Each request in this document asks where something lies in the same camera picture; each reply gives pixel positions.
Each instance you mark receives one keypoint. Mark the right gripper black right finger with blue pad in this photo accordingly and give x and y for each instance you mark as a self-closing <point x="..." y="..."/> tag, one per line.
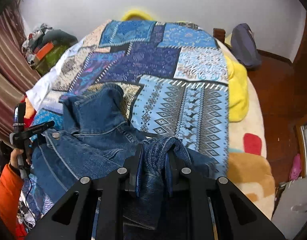
<point x="204" y="208"/>

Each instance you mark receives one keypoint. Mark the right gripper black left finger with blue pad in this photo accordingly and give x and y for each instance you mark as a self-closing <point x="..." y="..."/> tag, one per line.
<point x="92" y="203"/>

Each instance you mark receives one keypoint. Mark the blue denim jacket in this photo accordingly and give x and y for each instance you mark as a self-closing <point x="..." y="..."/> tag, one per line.
<point x="95" y="140"/>

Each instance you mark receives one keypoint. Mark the orange jacket sleeve forearm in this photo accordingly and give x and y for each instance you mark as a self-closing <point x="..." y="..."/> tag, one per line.
<point x="10" y="190"/>

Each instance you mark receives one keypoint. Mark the pile of clothes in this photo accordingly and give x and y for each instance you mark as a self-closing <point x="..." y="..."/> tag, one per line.
<point x="44" y="46"/>

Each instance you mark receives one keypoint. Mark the person's left hand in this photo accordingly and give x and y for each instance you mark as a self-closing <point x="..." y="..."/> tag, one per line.
<point x="18" y="152"/>

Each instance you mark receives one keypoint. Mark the red orange plush toy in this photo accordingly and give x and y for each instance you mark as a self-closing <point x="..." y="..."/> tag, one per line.
<point x="30" y="112"/>

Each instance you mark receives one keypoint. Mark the white sheet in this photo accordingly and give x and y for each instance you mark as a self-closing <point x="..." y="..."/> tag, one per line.
<point x="42" y="87"/>

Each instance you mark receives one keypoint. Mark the colourful fleece blanket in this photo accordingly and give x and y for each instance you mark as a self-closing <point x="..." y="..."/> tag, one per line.
<point x="248" y="167"/>

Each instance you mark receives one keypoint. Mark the striped maroon curtain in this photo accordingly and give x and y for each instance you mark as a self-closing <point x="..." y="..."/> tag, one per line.
<point x="16" y="76"/>

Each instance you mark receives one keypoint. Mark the white cabinet with stickers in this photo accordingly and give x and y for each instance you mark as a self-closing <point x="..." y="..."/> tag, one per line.
<point x="290" y="216"/>

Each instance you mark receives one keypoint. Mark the pink slipper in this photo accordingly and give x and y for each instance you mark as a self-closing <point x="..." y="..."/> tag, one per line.
<point x="296" y="168"/>

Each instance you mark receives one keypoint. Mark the yellow plush blanket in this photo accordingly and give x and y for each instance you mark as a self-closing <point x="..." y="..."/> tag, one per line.
<point x="237" y="92"/>

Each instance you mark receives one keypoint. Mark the blue patchwork bedspread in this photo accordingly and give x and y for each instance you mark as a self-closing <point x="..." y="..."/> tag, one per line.
<point x="105" y="58"/>

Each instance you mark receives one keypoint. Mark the brown wooden door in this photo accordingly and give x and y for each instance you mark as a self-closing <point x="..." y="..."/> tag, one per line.
<point x="298" y="82"/>

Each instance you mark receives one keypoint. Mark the grey purple bag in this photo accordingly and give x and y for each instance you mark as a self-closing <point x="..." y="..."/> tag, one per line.
<point x="243" y="46"/>

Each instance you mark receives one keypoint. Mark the wooden bed post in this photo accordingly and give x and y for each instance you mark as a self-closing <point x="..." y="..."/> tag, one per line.
<point x="219" y="34"/>

